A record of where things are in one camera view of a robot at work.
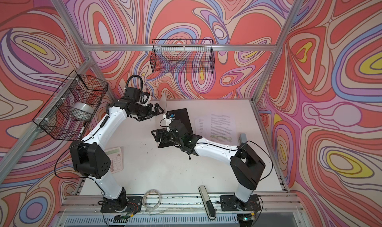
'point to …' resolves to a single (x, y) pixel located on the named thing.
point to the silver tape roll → (85, 107)
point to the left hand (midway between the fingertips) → (159, 112)
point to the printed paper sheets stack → (219, 126)
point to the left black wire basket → (69, 113)
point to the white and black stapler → (208, 205)
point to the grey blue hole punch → (241, 138)
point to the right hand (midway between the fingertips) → (159, 133)
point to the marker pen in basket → (81, 130)
